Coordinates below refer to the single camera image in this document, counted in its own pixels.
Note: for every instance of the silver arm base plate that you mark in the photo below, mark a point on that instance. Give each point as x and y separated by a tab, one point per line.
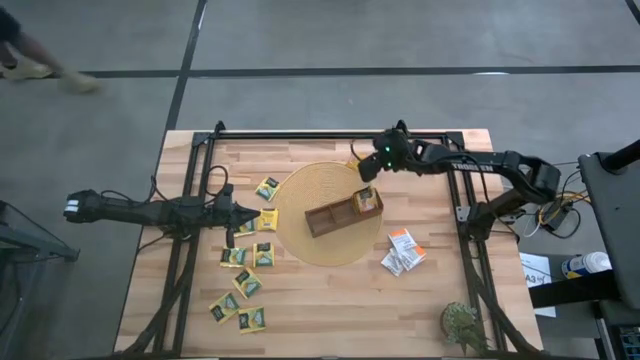
462	214

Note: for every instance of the white wipes canister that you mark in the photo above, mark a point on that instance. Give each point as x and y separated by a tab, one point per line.
585	265

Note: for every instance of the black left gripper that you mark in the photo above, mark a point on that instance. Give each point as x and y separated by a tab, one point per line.
229	214

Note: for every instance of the black metal table frame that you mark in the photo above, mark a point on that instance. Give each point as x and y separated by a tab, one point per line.
300	135

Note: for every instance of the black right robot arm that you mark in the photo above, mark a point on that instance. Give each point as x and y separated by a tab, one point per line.
480	162

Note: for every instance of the white printed paper sheet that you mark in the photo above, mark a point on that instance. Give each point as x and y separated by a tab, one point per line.
535	262

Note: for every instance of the dark electronic device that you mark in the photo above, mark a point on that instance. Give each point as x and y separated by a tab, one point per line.
630	342

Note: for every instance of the plain yellow tea bag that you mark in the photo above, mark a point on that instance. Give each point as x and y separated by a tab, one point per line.
268	220

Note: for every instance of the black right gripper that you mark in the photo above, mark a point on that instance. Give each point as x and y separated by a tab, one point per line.
371	167

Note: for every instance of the black round pole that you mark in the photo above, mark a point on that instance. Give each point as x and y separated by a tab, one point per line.
622	157

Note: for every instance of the brown wooden tea organizer box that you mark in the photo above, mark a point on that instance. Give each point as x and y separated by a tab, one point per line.
335	217

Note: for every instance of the grey equipment stand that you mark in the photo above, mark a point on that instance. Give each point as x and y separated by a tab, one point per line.
620	225

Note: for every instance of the black shelf bar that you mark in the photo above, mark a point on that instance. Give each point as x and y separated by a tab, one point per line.
575	290

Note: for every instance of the yellow mango tea bag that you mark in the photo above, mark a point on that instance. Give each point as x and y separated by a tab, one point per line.
353	165

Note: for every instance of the round woven straw placemat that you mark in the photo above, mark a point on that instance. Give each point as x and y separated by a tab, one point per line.
320	245

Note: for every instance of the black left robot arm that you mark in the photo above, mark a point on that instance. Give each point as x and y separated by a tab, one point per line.
130	212

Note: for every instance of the person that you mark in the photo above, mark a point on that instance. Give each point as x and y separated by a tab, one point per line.
37	52

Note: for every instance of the small green potted plant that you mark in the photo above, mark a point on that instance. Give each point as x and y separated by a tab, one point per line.
460	325

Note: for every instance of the white orange tea bag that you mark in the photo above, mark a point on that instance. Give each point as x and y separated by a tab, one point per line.
401	238
412	257
391	263

